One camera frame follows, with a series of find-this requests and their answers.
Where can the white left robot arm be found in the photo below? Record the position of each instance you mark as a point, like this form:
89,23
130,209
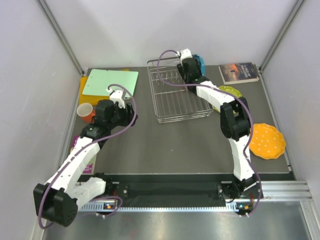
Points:
59,199

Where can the purple treehouse book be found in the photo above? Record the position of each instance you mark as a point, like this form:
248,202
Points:
90,167

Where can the mint green cutting board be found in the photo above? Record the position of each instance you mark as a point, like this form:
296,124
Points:
99,80

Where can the orange polka dot plate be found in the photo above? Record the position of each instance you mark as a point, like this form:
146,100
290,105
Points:
267,142

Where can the perforated cable duct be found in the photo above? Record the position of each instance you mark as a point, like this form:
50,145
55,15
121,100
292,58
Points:
102,207

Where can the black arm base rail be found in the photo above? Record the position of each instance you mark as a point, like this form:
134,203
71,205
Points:
159,190

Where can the metal wire dish rack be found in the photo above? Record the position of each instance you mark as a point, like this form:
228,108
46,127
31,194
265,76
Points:
171,103

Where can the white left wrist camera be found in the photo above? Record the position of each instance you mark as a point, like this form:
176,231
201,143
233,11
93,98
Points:
116,96

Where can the green polka dot plate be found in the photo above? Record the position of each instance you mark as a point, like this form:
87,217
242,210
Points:
231,90

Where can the orange mug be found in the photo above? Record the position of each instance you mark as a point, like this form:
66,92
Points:
86,112

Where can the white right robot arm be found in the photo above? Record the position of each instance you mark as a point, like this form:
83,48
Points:
235,120

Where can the yellow cutting board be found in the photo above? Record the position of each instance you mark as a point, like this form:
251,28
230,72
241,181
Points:
93,100

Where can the blue polka dot plate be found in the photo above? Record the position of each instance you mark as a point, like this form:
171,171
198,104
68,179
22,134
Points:
201,63

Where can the dark cover book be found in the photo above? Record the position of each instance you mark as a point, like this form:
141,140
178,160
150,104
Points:
238,73

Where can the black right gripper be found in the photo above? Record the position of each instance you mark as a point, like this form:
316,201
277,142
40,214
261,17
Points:
179,68

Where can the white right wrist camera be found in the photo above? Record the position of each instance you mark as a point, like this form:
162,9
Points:
184,54

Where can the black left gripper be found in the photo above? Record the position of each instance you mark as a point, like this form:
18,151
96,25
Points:
127,117

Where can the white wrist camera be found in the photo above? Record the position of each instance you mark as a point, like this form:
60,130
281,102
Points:
116,96
184,54

